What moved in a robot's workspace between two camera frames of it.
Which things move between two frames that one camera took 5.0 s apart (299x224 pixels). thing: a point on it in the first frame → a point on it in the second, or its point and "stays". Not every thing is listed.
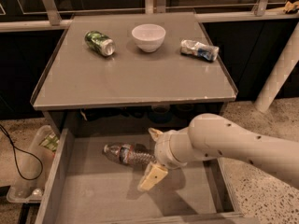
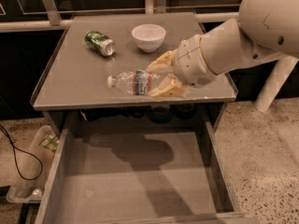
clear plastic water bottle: [129, 153] → [136, 82]
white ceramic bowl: [149, 36] stays
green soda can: [100, 43] stays
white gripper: [163, 148] → [191, 62]
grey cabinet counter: [132, 59] stays
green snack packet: [51, 142] stays
